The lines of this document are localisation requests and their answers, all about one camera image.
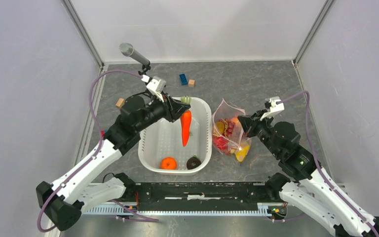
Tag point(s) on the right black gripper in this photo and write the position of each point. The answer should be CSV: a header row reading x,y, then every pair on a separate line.
x,y
250,122

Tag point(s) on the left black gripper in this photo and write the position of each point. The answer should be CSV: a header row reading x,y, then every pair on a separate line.
x,y
175,107

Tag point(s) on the peach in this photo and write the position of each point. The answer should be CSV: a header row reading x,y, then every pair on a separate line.
x,y
236,122

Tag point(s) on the orange carrot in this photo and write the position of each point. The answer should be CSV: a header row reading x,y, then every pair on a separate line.
x,y
185,119

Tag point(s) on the purple grapes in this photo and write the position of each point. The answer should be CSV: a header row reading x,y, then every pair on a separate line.
x,y
229,128

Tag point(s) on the clear zip top bag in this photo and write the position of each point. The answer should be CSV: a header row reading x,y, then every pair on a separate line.
x,y
228,111

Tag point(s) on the brown kiwi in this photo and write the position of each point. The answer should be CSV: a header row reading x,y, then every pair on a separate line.
x,y
219,128

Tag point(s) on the yellow pear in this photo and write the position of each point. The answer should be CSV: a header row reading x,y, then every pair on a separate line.
x,y
240,154

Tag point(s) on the red bell pepper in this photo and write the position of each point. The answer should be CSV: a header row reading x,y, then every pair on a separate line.
x,y
221,143

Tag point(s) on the white plastic basket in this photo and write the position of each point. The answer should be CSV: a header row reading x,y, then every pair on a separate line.
x,y
163,139

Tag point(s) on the orange tangerine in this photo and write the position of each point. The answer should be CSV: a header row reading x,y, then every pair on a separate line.
x,y
168,163

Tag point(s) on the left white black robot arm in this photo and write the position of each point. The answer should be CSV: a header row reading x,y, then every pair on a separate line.
x,y
61,202

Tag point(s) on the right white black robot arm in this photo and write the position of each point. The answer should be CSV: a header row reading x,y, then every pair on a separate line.
x,y
305,183

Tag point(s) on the small wooden cube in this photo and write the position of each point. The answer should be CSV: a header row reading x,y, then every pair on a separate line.
x,y
191,83

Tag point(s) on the wooden block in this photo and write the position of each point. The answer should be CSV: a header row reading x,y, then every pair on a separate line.
x,y
120,103

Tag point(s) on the dark avocado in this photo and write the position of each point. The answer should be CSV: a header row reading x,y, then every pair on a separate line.
x,y
193,163

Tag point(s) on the grey microphone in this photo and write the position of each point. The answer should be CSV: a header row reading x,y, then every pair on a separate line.
x,y
128,50

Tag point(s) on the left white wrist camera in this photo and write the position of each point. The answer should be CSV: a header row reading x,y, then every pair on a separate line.
x,y
155,86

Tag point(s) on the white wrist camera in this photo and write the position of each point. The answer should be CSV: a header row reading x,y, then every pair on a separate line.
x,y
155,86
273,106

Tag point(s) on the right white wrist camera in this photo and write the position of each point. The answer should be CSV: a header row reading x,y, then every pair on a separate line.
x,y
273,106

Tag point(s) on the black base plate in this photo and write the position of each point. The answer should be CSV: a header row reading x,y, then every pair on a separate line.
x,y
198,196

